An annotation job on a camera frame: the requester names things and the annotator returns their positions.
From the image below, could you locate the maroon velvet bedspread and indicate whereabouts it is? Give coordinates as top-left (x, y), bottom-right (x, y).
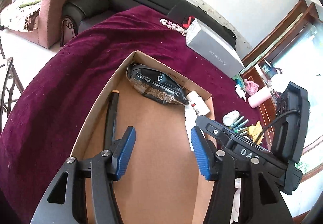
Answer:
top-left (1, 6), bottom-right (262, 223)

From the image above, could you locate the pink cylindrical tumbler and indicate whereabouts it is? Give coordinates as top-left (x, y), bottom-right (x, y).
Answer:
top-left (248, 86), bottom-right (272, 109)

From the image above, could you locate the black marker orange cap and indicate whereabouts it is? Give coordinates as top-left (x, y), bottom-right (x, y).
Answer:
top-left (104, 90), bottom-right (119, 150)

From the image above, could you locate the floral blanket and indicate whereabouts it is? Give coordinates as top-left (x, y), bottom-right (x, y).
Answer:
top-left (1, 0), bottom-right (42, 32)

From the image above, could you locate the yellow snack packet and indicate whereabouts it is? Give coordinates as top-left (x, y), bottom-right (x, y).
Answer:
top-left (247, 121), bottom-right (263, 145)

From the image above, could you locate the wooden chair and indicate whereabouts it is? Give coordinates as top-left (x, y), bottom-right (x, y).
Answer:
top-left (0, 44), bottom-right (24, 132)

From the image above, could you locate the black marker yellow cap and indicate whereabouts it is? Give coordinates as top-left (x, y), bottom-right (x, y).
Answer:
top-left (234, 120), bottom-right (249, 130)

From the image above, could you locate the grey red dragonfly shoebox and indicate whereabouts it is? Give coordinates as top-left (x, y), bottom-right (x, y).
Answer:
top-left (186, 19), bottom-right (245, 78)

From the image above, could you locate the pink cloth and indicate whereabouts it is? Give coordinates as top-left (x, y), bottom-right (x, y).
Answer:
top-left (244, 79), bottom-right (259, 96)

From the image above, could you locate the white tube red print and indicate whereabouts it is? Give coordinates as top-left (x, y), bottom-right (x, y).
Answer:
top-left (185, 105), bottom-right (198, 152)

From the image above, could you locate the green cloth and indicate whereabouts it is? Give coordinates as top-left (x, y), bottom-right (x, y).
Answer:
top-left (232, 73), bottom-right (245, 89)

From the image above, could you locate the brown cardboard box tray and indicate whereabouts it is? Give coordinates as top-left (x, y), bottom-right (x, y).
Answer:
top-left (72, 51), bottom-right (214, 223)

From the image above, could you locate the black marker grey cap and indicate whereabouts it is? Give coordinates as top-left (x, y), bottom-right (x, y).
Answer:
top-left (229, 116), bottom-right (244, 129)

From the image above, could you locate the small white box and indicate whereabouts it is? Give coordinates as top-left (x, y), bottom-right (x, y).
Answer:
top-left (235, 84), bottom-right (247, 102)

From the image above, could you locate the white bottle green label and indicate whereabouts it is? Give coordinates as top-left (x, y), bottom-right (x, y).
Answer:
top-left (222, 110), bottom-right (240, 127)

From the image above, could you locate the pink white braided cord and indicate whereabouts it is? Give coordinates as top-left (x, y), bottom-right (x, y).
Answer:
top-left (160, 17), bottom-right (187, 36)

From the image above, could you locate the black padded headboard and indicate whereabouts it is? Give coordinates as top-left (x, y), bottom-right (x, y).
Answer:
top-left (60, 0), bottom-right (237, 47)

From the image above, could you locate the black snack bag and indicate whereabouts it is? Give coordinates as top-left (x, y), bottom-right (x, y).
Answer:
top-left (126, 62), bottom-right (188, 105)

